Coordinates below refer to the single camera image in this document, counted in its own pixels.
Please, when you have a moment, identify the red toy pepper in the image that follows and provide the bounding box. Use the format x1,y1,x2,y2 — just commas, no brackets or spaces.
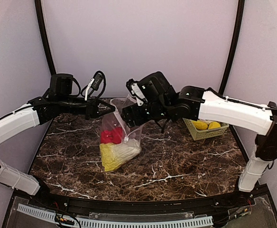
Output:
100,127,123,144

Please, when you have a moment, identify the clear zip top bag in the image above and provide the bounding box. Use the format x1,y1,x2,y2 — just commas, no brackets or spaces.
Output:
99,96,142,172

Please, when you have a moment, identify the toy napa cabbage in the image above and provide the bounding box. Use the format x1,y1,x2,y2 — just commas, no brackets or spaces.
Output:
100,139,141,172

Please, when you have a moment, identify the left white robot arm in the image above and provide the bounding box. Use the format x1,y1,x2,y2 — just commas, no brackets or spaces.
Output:
0,71,115,196

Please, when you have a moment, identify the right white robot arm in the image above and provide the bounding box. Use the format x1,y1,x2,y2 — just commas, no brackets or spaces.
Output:
121,72,277,192

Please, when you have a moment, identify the green perforated plastic basket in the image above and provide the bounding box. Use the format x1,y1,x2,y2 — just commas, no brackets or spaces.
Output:
183,118,229,141

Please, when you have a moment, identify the yellow toy corn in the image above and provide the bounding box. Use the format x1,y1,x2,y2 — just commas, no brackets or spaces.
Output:
191,120,208,130

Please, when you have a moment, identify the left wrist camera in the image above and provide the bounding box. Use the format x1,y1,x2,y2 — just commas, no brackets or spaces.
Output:
80,70,106,101

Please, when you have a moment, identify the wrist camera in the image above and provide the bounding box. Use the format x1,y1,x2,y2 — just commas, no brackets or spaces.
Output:
80,70,106,101
126,79,147,106

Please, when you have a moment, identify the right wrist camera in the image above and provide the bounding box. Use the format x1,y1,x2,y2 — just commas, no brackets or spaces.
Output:
126,79,147,106

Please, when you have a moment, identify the black front table rail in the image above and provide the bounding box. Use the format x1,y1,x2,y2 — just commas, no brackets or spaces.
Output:
23,189,256,215

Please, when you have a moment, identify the white slotted cable duct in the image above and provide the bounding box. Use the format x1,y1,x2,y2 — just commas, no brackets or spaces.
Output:
17,204,214,228

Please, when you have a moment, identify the left black frame post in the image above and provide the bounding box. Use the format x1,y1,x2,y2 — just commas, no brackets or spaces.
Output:
34,0,56,75

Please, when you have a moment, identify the black frame post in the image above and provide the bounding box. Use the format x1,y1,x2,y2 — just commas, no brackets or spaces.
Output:
34,0,56,75
219,0,245,95

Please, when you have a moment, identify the right black frame post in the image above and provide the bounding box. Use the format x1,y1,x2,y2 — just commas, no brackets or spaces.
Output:
219,0,245,95

